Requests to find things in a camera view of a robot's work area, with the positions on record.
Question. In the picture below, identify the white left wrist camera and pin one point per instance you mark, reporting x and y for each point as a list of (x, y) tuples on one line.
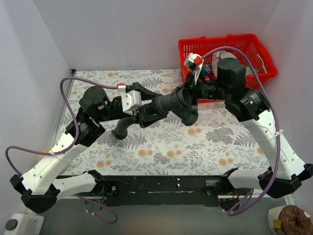
[(131, 100)]

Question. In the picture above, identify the green netted melon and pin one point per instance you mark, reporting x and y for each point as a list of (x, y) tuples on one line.
[(254, 69)]

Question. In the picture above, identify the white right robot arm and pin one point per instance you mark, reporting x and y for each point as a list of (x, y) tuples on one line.
[(250, 107)]

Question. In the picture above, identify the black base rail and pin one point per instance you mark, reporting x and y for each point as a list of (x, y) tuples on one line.
[(161, 190)]

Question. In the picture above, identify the white grey button device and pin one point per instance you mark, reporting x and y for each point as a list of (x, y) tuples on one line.
[(24, 224)]

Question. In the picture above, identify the floral table mat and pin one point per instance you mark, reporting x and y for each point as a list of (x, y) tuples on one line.
[(216, 143)]

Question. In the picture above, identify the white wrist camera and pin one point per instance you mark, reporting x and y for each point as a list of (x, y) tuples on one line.
[(194, 62), (131, 100)]

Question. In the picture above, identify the crumpled grey paper bag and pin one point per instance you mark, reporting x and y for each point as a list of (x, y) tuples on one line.
[(216, 57)]

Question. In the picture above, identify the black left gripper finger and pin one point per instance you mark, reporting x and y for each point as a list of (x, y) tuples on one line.
[(145, 93), (154, 118)]

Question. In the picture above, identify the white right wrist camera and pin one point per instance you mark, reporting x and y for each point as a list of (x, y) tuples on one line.
[(194, 62)]

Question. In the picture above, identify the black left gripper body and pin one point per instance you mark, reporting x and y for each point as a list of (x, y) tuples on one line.
[(136, 115)]

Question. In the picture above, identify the red plastic basket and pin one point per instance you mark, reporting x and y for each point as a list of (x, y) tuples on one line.
[(249, 44)]

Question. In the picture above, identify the colourful snack packet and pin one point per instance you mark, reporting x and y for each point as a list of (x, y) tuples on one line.
[(208, 69)]

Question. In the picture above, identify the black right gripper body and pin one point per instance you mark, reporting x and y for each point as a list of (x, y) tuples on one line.
[(193, 86)]

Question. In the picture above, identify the brown item in white cup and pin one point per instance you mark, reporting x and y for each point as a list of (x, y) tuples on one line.
[(289, 220)]

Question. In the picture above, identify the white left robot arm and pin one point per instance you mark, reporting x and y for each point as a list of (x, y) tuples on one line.
[(40, 187)]

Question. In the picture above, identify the grey tee pipe fitting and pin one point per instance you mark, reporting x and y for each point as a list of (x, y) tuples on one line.
[(179, 102)]

